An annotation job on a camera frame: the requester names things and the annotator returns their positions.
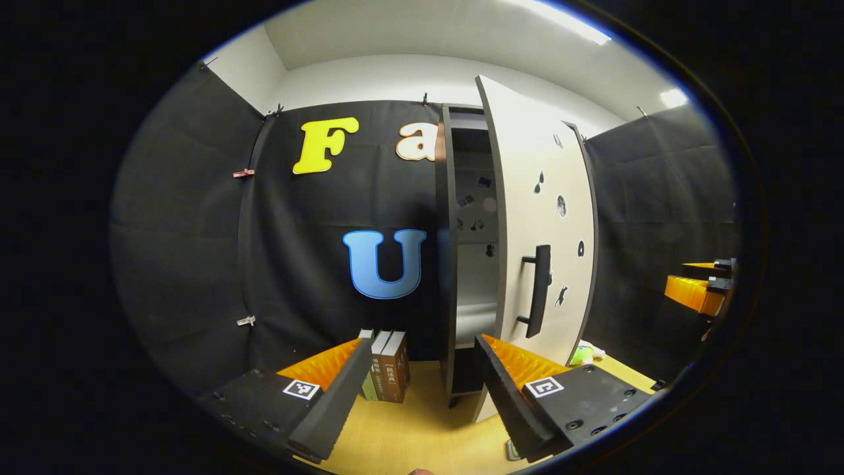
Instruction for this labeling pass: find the beige cabinet door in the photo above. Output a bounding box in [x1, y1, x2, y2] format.
[475, 75, 597, 423]

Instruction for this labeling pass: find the black cabinet door handle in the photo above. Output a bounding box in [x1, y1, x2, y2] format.
[516, 244, 553, 339]

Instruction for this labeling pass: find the olive brown book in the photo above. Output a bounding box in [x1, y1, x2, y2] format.
[369, 330, 393, 403]

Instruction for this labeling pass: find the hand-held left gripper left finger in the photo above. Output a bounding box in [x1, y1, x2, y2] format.
[198, 338, 375, 464]

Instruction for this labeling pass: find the long ceiling light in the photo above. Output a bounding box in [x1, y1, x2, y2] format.
[508, 0, 614, 46]

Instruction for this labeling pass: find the black backdrop cloth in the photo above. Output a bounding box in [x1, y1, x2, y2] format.
[109, 59, 742, 423]

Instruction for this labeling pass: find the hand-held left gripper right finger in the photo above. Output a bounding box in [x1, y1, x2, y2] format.
[473, 333, 657, 464]

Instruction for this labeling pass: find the green book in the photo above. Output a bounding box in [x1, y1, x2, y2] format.
[358, 329, 378, 402]

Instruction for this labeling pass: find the green and white plush toy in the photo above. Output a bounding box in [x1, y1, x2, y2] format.
[568, 341, 606, 367]

